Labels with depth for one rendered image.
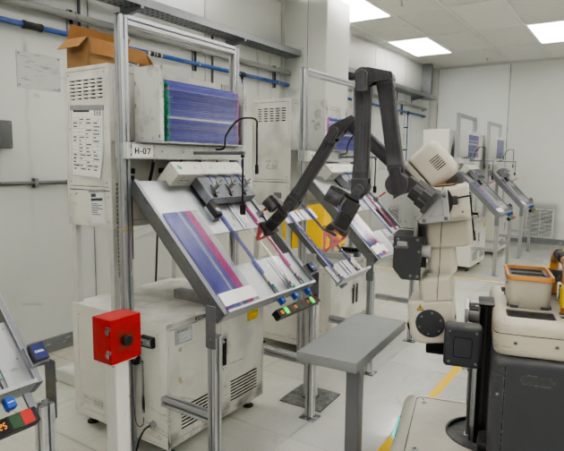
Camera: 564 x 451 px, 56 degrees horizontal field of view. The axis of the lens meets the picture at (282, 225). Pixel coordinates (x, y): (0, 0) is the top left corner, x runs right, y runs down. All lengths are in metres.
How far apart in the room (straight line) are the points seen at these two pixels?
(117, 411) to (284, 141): 2.17
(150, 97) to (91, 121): 0.30
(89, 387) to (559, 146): 8.27
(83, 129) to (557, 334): 2.05
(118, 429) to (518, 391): 1.34
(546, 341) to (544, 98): 8.06
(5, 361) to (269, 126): 2.50
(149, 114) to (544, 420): 1.90
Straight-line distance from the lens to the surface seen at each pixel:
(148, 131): 2.44
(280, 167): 3.59
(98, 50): 2.66
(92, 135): 2.54
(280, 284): 2.45
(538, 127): 9.74
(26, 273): 3.83
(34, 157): 3.80
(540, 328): 1.89
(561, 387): 1.95
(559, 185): 9.68
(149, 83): 2.44
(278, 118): 3.63
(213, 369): 2.13
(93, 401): 2.85
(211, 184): 2.54
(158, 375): 2.43
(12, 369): 1.61
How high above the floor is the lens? 1.31
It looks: 7 degrees down
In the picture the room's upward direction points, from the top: 1 degrees clockwise
